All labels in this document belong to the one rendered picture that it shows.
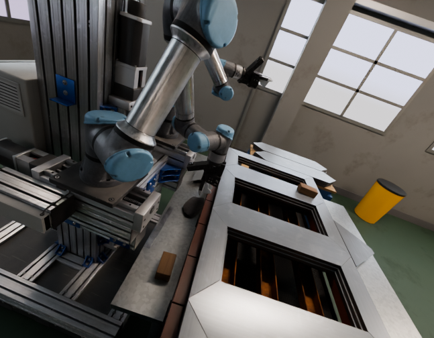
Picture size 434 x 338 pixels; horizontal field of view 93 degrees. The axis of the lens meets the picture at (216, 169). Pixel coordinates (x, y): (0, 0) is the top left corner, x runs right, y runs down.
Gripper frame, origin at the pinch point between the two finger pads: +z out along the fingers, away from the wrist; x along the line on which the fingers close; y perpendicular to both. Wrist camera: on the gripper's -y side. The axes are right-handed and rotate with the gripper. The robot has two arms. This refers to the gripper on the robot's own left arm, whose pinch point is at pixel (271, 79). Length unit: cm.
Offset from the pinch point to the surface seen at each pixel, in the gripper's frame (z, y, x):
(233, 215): -20, 51, 64
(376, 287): 57, 58, 99
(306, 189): 41, 50, 40
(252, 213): -8, 51, 62
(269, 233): -4, 49, 75
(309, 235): 21, 49, 75
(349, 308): 19, 48, 108
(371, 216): 263, 138, -15
